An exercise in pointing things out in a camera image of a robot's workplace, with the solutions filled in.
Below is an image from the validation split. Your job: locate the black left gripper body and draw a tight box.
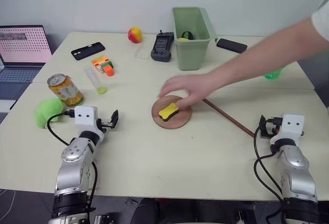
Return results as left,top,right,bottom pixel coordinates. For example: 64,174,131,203
97,118,115,132

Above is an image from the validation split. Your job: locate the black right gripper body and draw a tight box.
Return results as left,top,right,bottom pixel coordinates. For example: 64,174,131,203
265,117,284,139

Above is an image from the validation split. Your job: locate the yellow and dark sponge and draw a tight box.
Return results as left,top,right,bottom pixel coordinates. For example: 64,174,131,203
158,102,180,123

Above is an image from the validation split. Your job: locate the brown wooden stick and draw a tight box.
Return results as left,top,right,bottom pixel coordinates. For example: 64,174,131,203
202,98,255,138

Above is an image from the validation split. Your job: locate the round wooden board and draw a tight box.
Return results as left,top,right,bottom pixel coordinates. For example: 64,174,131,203
151,95,193,130

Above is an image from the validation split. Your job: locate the person's bare hand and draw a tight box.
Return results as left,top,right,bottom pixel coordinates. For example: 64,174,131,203
156,73,215,112

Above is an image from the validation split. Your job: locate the clear tube with green cap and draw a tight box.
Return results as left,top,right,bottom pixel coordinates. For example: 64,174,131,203
83,64,107,95

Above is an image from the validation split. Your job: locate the orange and green toy block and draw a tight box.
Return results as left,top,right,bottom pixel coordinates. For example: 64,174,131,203
100,64,116,77

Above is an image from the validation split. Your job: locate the green plastic bottle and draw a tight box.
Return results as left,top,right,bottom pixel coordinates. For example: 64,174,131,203
264,66,286,81

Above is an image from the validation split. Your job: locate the yellow drink can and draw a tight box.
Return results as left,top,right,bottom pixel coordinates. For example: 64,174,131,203
46,73,85,107

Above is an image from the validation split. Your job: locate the green plush cloth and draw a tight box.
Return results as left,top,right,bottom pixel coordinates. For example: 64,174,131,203
32,98,65,130

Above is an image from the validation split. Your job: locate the clear phone case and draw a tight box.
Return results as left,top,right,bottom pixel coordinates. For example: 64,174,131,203
135,45,153,61

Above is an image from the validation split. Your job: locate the black phone case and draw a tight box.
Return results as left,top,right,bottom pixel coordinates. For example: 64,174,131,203
70,42,106,62

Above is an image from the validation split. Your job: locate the black smartphone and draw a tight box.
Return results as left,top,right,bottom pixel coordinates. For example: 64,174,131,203
216,38,248,54

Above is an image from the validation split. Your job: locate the black handheld controller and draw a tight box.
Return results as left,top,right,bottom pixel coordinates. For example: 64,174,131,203
150,29,176,63

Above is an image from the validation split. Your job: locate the red and yellow toy fruit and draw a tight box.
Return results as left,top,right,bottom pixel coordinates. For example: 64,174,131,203
127,26,143,44

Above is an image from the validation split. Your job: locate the pale green plastic bin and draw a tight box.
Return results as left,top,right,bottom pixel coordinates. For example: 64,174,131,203
172,7,218,71

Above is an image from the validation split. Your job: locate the silver laptop edge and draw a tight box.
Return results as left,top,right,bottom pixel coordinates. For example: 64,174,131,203
0,98,17,125

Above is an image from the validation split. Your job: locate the yellow and black object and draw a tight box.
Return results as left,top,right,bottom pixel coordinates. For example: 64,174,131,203
177,30,194,41

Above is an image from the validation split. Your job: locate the grey open laptop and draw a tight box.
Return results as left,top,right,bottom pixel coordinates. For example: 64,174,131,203
0,24,53,101

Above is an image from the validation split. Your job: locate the white shirt sleeve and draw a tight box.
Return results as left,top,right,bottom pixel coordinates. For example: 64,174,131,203
311,0,329,43

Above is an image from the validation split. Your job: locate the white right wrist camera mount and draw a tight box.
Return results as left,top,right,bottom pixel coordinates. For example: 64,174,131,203
270,114,306,143

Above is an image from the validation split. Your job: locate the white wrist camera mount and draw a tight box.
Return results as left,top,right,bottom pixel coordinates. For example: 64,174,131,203
74,106,105,143
270,114,306,143

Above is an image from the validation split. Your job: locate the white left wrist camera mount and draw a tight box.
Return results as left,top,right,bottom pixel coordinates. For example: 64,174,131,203
74,106,105,143

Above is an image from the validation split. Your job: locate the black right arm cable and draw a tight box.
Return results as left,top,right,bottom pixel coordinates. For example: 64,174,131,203
253,125,283,202

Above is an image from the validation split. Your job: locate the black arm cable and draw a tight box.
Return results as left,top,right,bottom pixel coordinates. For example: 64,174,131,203
253,125,283,202
46,110,76,146

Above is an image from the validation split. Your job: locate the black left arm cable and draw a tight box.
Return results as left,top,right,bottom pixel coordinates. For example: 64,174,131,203
46,110,76,146

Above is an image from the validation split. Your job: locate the thin white floor cable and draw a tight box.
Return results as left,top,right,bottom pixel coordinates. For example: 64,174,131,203
0,188,16,216

